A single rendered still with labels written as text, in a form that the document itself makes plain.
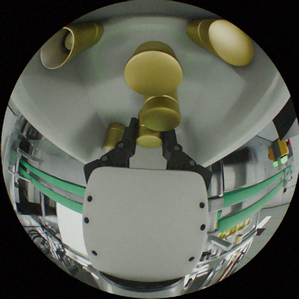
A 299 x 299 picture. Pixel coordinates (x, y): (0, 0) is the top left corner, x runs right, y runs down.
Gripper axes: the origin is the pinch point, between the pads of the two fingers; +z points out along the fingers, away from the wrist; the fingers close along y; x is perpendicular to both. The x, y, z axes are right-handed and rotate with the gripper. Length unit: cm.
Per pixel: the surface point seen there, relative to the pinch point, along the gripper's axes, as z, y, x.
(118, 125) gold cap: 3.3, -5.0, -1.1
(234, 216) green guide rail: -11.5, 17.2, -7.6
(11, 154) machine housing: -8, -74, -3
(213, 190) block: -5.7, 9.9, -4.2
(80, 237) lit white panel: -27, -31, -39
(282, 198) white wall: -117, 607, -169
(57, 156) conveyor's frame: 2.4, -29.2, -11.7
